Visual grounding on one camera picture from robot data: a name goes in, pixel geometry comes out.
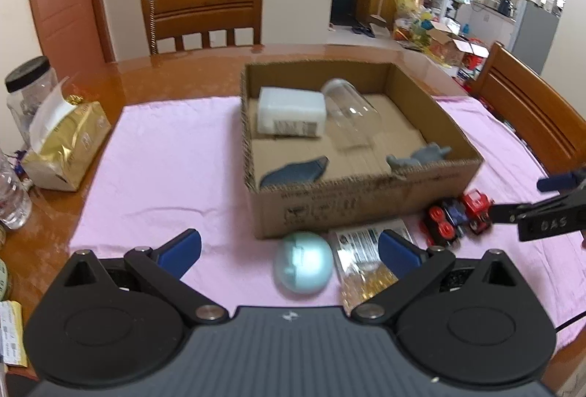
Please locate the wooden chair far side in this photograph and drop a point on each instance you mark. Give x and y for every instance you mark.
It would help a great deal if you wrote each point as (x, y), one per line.
(176, 19)

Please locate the white plastic container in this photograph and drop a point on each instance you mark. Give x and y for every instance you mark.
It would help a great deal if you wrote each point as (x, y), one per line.
(291, 112)

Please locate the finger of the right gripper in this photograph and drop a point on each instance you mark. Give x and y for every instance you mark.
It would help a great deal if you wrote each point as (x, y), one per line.
(552, 217)
(562, 182)

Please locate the wooden chair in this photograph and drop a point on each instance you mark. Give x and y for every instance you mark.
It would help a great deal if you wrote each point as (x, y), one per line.
(551, 127)
(176, 19)

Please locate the wooden chair right side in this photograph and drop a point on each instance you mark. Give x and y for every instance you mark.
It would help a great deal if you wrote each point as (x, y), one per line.
(551, 127)

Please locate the bottle of yellow capsules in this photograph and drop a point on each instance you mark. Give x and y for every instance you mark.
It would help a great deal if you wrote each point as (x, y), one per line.
(362, 282)

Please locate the light blue earbud case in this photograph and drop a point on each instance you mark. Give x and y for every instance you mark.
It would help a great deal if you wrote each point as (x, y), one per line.
(303, 263)

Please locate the blue toy train car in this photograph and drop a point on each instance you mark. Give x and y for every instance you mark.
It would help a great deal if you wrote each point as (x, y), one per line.
(443, 222)

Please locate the black-lidded clear jar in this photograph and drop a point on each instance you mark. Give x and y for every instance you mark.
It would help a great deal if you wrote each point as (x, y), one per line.
(27, 86)

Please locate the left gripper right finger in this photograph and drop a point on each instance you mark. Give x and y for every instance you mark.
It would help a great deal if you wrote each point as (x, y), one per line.
(418, 271)

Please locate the cardboard box on floor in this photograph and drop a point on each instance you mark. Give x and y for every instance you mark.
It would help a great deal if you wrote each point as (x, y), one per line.
(453, 50)

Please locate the grey refrigerator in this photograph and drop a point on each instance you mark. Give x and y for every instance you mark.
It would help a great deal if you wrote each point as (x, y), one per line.
(532, 35)

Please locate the water bottle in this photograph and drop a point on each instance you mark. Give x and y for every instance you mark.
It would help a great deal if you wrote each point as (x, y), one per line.
(15, 203)

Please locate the red toy train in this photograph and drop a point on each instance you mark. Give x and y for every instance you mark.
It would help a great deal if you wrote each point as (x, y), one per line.
(477, 207)

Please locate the labelled plastic pack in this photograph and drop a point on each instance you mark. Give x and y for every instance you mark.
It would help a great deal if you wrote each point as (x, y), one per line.
(355, 247)

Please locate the grey cat toy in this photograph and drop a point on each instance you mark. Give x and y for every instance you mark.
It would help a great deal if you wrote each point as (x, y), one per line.
(430, 153)

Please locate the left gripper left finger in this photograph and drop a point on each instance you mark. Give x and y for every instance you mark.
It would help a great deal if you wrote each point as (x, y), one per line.
(159, 272)

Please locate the gold tissue pack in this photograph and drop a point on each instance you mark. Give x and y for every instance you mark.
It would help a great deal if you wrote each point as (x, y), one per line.
(65, 136)

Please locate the clear plastic jar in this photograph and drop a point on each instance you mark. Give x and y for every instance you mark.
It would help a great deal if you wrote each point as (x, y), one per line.
(354, 121)

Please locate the pink towel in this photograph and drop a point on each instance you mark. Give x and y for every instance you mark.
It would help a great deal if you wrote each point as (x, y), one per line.
(177, 165)

